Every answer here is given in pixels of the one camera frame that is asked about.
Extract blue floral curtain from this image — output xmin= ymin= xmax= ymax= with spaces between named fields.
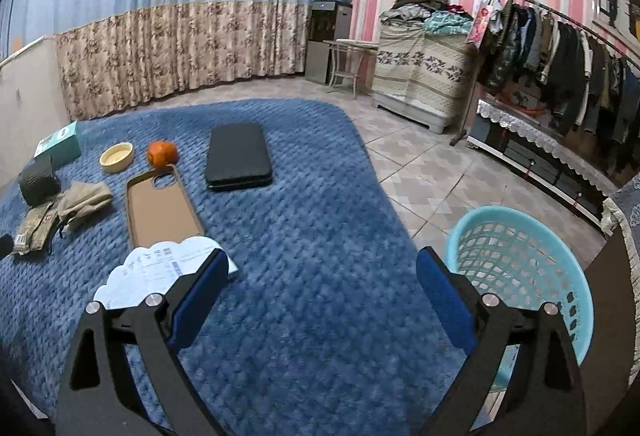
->
xmin=1 ymin=0 xmax=314 ymax=120

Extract small metal stool table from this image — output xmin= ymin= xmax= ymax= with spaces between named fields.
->
xmin=324 ymin=39 xmax=378 ymax=100

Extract patterned cloth covered chest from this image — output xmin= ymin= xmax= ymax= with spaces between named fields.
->
xmin=372 ymin=25 xmax=475 ymax=134

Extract hanging dark clothes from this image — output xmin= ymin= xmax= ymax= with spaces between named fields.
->
xmin=471 ymin=0 xmax=639 ymax=176

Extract metal clothes rack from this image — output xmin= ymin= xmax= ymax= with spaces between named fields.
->
xmin=449 ymin=0 xmax=639 ymax=147

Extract light blue laundry basket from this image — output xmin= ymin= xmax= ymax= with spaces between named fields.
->
xmin=444 ymin=207 xmax=594 ymax=362

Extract white paper receipt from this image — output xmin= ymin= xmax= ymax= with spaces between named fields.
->
xmin=92 ymin=236 xmax=222 ymax=311

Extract white cabinet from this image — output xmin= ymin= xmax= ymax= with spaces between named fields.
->
xmin=0 ymin=36 xmax=68 ymax=185

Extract whole orange tangerine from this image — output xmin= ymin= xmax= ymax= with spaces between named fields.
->
xmin=146 ymin=141 xmax=179 ymax=169

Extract black ribbed cylinder cup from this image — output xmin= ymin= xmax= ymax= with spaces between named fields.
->
xmin=17 ymin=156 xmax=61 ymax=207

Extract cream round lid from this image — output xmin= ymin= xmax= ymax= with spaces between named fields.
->
xmin=99 ymin=141 xmax=134 ymax=174

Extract black flat wallet case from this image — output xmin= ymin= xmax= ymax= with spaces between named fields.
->
xmin=204 ymin=122 xmax=272 ymax=191

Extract blue patterned sofa cover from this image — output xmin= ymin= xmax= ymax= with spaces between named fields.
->
xmin=600 ymin=175 xmax=640 ymax=383

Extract blue quilted table cover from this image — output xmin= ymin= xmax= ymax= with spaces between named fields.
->
xmin=0 ymin=96 xmax=471 ymax=436

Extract teal tissue box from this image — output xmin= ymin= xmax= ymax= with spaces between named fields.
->
xmin=34 ymin=121 xmax=81 ymax=170

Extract grey water dispenser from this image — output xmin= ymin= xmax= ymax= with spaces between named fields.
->
xmin=304 ymin=0 xmax=352 ymax=84

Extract beige work glove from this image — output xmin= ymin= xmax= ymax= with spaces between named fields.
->
xmin=56 ymin=181 xmax=113 ymax=234

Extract brown phone case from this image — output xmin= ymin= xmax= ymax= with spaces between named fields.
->
xmin=126 ymin=164 xmax=204 ymax=248

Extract pile of folded clothes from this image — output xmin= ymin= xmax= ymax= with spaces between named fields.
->
xmin=380 ymin=0 xmax=472 ymax=36

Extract low lace covered bench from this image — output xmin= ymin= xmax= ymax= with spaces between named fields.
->
xmin=468 ymin=97 xmax=617 ymax=225

